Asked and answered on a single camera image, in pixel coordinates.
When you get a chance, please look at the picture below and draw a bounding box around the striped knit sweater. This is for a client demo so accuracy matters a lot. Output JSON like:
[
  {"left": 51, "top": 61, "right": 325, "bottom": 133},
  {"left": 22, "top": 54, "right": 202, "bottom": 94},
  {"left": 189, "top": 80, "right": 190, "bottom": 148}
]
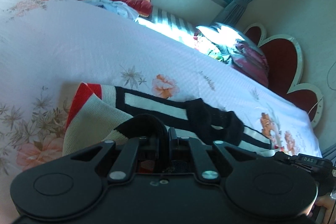
[{"left": 63, "top": 83, "right": 285, "bottom": 156}]

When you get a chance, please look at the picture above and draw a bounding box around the person's right hand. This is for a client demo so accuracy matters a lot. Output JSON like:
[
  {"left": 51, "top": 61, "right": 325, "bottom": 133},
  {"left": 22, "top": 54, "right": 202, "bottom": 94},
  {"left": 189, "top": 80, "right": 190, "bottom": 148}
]
[{"left": 308, "top": 193, "right": 335, "bottom": 224}]

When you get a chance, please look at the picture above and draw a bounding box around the maroon folded quilt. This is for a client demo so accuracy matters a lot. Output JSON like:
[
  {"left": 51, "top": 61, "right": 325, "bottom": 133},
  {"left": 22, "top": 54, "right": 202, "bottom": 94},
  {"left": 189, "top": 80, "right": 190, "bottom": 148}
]
[{"left": 230, "top": 41, "right": 269, "bottom": 87}]

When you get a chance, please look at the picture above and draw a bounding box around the red white scalloped headboard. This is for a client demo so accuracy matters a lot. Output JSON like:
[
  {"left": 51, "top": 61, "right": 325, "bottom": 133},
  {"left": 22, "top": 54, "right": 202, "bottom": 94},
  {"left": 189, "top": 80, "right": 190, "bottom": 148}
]
[{"left": 244, "top": 23, "right": 323, "bottom": 128}]

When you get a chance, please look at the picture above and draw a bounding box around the light blue crumpled cloth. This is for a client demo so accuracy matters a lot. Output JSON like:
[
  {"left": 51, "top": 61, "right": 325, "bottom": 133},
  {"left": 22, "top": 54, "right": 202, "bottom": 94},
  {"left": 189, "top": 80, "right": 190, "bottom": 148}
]
[{"left": 82, "top": 0, "right": 139, "bottom": 22}]

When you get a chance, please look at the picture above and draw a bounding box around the floral white bed sheet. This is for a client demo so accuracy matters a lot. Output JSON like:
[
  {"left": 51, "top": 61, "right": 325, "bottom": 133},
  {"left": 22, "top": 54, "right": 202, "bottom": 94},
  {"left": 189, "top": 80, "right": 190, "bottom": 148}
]
[{"left": 1, "top": 0, "right": 321, "bottom": 223}]

